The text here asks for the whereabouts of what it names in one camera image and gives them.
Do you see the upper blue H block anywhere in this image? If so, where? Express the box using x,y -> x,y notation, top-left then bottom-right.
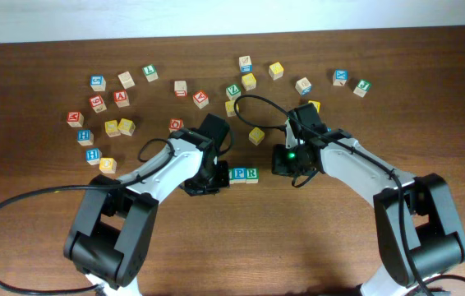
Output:
76,130 -> 94,146

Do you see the blue D letter block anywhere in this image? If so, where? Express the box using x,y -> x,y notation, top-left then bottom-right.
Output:
295,77 -> 312,95

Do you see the yellow top far block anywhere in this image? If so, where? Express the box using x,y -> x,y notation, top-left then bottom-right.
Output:
269,62 -> 284,80

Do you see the plain wooden block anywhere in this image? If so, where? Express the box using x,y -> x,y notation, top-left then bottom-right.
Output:
117,72 -> 136,90

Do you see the yellow top middle block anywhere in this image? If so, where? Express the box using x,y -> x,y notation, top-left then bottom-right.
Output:
242,73 -> 257,91

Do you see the yellow O letter block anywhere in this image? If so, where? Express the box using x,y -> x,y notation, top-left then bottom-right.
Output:
99,158 -> 117,173

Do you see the green V letter block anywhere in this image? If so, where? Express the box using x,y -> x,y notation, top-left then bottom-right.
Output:
228,169 -> 234,184

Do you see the green Z letter block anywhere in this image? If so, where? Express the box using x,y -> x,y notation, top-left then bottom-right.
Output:
226,84 -> 241,100

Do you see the yellow K letter block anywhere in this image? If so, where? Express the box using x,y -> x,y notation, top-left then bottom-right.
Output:
309,100 -> 321,112

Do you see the red M letter block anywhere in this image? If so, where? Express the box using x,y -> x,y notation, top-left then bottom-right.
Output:
67,111 -> 84,127

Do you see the yellow umbrella picture block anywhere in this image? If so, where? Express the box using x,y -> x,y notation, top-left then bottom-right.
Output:
248,127 -> 265,146

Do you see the yellow block right pair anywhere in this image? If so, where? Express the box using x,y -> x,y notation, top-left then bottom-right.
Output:
117,118 -> 136,136

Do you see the blue h block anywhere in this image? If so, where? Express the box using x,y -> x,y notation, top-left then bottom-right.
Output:
76,130 -> 94,146
85,148 -> 102,165

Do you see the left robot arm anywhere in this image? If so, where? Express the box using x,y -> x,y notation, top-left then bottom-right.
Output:
63,114 -> 230,295

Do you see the blue S letter block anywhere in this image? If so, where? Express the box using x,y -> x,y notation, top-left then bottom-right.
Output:
90,75 -> 106,91

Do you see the yellow top bug block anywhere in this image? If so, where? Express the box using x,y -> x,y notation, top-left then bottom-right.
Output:
225,100 -> 239,117

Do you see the green R letter block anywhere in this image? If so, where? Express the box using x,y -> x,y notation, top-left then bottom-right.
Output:
246,168 -> 260,183

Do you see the red V letter block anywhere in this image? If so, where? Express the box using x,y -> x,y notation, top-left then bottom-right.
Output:
192,90 -> 209,109

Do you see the red 9 number block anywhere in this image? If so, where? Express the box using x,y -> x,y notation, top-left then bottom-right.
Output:
89,95 -> 107,113

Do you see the red I side block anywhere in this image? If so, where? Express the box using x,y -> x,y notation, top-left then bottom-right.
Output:
174,81 -> 187,97

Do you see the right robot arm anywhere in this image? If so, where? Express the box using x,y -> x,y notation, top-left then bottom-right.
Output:
272,104 -> 465,295

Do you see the blue X letter block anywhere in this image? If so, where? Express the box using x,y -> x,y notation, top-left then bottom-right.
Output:
333,69 -> 348,86

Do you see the green J letter block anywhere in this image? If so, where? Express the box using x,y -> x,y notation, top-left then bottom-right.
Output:
353,80 -> 372,98

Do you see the lower blue H block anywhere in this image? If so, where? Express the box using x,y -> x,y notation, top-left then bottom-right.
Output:
85,148 -> 102,165

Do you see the blue P letter block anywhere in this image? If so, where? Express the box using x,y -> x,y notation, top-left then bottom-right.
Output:
231,168 -> 246,183

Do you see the blue side far block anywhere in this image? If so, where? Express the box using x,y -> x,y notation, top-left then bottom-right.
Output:
238,56 -> 252,73

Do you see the yellow block left pair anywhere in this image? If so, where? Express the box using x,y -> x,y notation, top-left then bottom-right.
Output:
104,120 -> 121,137

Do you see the green L letter block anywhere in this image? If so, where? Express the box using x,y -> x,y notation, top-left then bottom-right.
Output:
142,64 -> 159,82

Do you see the red A letter block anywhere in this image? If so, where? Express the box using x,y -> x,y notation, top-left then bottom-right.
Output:
113,90 -> 130,108

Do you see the red O letter block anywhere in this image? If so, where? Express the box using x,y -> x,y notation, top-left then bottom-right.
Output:
168,118 -> 184,132

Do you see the yellow block pair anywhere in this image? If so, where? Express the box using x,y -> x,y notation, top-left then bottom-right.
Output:
104,120 -> 121,137
117,118 -> 136,136

